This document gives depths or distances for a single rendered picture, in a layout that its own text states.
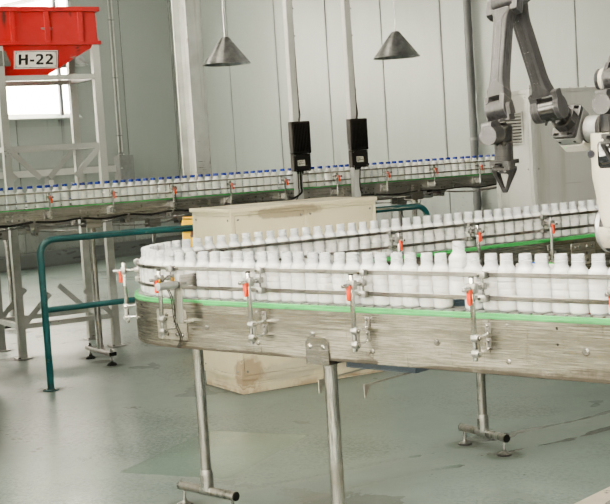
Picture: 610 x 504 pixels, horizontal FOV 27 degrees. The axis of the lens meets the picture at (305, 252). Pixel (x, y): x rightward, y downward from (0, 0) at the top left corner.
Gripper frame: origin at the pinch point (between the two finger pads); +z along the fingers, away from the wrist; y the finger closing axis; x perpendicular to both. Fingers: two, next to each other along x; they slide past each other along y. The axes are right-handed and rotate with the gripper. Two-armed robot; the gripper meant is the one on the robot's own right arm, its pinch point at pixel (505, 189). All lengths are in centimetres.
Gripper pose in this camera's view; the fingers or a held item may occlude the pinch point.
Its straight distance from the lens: 388.8
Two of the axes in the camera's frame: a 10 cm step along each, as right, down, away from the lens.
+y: -4.5, 1.5, -8.8
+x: 8.9, 0.1, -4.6
